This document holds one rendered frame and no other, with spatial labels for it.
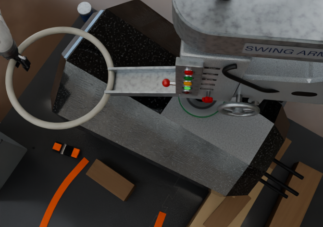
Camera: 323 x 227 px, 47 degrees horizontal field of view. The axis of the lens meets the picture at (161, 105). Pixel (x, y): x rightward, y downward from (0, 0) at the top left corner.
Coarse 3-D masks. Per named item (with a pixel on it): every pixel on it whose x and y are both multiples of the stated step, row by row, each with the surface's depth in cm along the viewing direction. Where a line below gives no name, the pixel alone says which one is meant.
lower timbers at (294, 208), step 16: (288, 144) 235; (288, 176) 240; (304, 176) 231; (320, 176) 231; (288, 192) 229; (304, 192) 229; (288, 208) 227; (304, 208) 226; (272, 224) 225; (288, 224) 224
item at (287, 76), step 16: (256, 64) 118; (272, 64) 118; (288, 64) 117; (304, 64) 116; (320, 64) 114; (240, 80) 113; (256, 80) 119; (272, 80) 118; (288, 80) 117; (304, 80) 116; (320, 80) 114; (256, 96) 135; (272, 96) 133; (288, 96) 131; (304, 96) 129; (320, 96) 127
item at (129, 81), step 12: (120, 72) 171; (132, 72) 169; (144, 72) 167; (156, 72) 166; (168, 72) 164; (120, 84) 170; (132, 84) 168; (144, 84) 166; (156, 84) 164; (156, 96) 163; (168, 96) 161
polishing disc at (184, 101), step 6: (186, 102) 171; (192, 102) 171; (198, 102) 171; (204, 102) 171; (216, 102) 171; (222, 102) 171; (186, 108) 171; (192, 108) 171; (198, 108) 170; (204, 108) 170; (210, 108) 170; (216, 108) 170; (198, 114) 170; (204, 114) 170; (210, 114) 170
